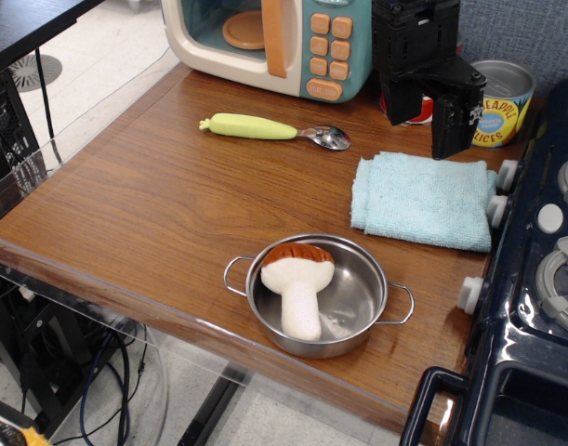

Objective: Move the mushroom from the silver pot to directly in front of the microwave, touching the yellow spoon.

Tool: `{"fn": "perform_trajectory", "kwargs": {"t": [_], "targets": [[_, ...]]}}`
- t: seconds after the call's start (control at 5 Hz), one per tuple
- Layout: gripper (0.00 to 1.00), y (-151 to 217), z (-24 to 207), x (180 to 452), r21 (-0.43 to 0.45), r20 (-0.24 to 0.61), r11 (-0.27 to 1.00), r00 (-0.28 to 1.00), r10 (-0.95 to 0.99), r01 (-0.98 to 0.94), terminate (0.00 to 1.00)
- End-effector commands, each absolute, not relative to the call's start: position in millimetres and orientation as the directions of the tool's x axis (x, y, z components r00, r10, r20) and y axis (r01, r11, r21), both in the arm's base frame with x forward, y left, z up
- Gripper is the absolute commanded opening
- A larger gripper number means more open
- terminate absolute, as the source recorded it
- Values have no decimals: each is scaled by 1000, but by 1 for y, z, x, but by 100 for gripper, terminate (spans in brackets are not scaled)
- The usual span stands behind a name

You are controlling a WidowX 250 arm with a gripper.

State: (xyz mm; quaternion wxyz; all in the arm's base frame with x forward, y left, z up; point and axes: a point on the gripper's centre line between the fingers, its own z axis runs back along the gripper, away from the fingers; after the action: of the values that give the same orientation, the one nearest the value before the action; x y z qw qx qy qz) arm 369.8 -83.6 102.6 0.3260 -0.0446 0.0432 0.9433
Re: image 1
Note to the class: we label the yellow object bottom left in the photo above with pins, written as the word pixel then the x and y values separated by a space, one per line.
pixel 18 429

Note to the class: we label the pineapple slices toy can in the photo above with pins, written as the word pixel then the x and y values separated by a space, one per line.
pixel 506 98

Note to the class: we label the toy microwave teal cream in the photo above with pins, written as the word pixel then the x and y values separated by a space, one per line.
pixel 319 50

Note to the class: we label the plush brown white mushroom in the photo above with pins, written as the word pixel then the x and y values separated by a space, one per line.
pixel 298 272

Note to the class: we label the dark blue toy stove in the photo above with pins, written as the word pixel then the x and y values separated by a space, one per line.
pixel 514 390

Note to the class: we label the light blue folded towel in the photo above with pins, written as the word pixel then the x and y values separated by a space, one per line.
pixel 420 200

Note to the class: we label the black desk at left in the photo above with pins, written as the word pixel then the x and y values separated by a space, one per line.
pixel 26 25

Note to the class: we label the black table leg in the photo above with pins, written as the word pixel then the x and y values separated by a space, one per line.
pixel 211 410

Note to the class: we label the tomato sauce toy can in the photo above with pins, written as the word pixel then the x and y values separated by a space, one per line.
pixel 420 114

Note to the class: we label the silver steel pot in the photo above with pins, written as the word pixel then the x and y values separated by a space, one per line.
pixel 350 306

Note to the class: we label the green handled metal spoon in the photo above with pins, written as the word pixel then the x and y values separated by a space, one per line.
pixel 247 126

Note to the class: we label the clear acrylic table guard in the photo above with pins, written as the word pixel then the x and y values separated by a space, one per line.
pixel 144 219

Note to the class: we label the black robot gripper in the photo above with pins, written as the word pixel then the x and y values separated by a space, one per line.
pixel 415 53

